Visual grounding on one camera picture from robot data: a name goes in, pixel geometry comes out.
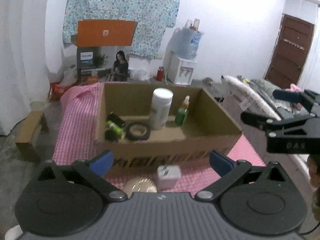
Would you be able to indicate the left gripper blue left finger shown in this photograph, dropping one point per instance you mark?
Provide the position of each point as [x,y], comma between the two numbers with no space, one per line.
[92,172]

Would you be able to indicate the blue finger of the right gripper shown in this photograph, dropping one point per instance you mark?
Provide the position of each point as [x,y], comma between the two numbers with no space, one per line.
[305,98]
[260,122]

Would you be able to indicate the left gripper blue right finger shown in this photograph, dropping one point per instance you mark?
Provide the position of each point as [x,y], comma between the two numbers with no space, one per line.
[231,174]

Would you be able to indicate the black cylinder tube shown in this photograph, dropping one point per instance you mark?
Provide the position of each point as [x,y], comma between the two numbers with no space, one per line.
[111,136]

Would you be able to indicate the green lip balm tube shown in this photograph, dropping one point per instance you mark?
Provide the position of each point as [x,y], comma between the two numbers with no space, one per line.
[119,132]

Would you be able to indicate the black tape roll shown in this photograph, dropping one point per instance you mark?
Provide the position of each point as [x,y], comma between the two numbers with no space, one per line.
[137,131]

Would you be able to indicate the gold lid dark jar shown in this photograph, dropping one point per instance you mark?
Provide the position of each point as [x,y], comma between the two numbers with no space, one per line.
[139,184]

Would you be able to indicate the black oval case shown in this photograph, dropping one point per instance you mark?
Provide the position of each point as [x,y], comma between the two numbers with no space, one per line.
[116,119]

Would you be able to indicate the green dropper bottle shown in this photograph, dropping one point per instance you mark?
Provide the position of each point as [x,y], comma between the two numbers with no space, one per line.
[182,112]

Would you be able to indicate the white supplement bottle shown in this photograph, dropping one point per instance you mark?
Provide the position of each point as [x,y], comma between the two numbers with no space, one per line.
[160,108]

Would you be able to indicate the person's right hand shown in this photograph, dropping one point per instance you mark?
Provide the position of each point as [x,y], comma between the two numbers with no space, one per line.
[313,167]

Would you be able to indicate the pink pillow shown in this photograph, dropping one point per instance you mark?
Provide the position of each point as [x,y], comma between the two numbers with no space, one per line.
[294,88]

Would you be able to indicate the bed with grey mattress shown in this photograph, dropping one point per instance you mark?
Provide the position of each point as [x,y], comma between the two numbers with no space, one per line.
[256,96]

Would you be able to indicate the pink checkered tablecloth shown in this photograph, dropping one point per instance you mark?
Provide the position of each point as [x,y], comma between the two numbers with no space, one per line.
[76,140]

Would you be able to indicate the brown wooden door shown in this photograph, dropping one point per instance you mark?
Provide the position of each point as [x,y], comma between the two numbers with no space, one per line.
[290,52]

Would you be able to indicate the small white box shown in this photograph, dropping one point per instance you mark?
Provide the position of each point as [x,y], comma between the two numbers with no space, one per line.
[167,176]

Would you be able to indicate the brown cardboard box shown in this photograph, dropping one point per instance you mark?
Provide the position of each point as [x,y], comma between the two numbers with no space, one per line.
[207,127]

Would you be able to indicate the small cardboard box on floor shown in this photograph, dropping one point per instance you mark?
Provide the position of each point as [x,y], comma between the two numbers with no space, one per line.
[32,126]

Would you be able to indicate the red snack package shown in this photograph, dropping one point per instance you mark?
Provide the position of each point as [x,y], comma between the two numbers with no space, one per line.
[56,91]

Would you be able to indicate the white water dispenser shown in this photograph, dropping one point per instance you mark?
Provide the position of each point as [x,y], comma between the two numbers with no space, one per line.
[180,71]

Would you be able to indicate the red thermos bottle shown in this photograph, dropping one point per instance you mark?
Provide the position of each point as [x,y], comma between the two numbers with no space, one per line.
[160,73]

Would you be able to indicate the blue water jug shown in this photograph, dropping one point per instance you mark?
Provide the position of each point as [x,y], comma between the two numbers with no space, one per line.
[186,43]

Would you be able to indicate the orange Philips box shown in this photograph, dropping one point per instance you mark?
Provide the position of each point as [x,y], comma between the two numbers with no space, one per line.
[97,43]

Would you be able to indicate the floral blue hanging cloth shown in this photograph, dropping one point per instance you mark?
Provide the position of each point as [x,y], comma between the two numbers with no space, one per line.
[153,17]

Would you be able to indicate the white curtain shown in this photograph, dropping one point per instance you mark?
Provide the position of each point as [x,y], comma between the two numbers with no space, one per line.
[24,72]

